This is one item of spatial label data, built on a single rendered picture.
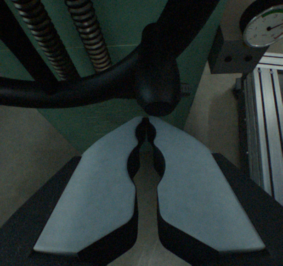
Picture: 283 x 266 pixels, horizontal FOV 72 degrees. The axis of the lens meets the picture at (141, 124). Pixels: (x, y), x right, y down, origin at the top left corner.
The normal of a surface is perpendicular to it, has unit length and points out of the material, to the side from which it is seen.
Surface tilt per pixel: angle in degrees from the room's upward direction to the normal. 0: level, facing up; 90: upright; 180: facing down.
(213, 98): 0
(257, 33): 90
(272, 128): 0
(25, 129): 0
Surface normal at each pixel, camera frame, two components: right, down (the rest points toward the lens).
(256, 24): 0.01, 0.89
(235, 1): -0.04, -0.46
